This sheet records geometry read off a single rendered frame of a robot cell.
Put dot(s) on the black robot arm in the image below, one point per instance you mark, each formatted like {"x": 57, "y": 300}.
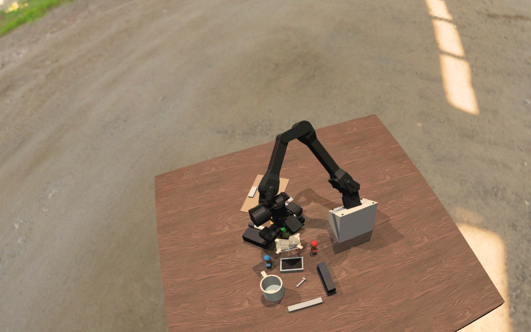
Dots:
{"x": 272, "y": 204}

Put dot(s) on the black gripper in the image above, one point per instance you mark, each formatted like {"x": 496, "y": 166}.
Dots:
{"x": 274, "y": 231}

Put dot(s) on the blue and brown rubber stamp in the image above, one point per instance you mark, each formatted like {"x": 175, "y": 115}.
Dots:
{"x": 267, "y": 258}

